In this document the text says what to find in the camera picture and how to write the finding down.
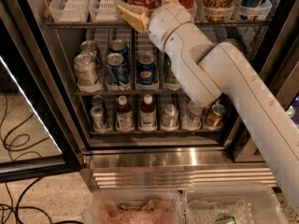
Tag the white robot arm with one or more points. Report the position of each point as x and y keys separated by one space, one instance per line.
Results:
x=206 y=71

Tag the silver can bottom front left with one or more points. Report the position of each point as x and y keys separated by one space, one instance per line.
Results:
x=100 y=119

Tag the clear bin with brown contents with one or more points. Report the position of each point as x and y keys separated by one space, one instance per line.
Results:
x=135 y=206

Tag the blue pepsi can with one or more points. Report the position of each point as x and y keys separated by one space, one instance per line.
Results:
x=117 y=73
x=146 y=71
x=119 y=46

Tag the clear bin with ice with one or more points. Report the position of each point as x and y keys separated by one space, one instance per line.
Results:
x=248 y=203

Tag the blue pepsi can centre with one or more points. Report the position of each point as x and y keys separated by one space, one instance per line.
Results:
x=146 y=71

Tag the blue pepsi can front left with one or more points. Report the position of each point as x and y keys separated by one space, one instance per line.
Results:
x=117 y=73

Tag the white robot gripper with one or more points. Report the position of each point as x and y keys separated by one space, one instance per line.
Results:
x=167 y=20

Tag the blue pepsi can back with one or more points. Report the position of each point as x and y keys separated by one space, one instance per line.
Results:
x=119 y=46

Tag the green can in bin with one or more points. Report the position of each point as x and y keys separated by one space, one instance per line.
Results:
x=225 y=220

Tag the clear water bottle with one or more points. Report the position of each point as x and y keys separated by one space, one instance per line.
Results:
x=191 y=120

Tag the silver can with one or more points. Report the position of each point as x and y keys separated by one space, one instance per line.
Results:
x=100 y=119
x=86 y=71
x=170 y=118
x=90 y=47
x=98 y=100

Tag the stainless steel fridge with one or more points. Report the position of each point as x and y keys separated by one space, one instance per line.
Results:
x=161 y=163

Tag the silver can bottom back left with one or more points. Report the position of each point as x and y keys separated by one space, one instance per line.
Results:
x=98 y=100

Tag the empty white tray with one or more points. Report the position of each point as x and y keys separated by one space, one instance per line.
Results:
x=69 y=10
x=103 y=11

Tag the brown bottle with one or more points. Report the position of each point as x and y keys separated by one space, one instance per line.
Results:
x=124 y=113
x=147 y=116

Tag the green can front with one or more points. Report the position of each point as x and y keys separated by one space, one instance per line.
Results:
x=170 y=80

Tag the silver can bottom centre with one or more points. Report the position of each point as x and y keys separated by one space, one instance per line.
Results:
x=170 y=118

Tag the gold can top shelf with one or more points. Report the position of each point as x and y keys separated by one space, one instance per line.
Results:
x=217 y=10

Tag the open glass fridge door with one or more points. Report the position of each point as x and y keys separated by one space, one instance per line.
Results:
x=40 y=126

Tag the empty white tray far left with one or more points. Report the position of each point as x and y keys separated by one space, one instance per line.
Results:
x=69 y=10

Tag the gold can bottom front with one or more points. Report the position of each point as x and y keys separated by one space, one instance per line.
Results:
x=214 y=117

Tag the brown bottle left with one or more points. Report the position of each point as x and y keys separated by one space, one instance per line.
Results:
x=124 y=113

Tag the brown bottle right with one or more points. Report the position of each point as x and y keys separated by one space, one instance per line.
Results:
x=147 y=116

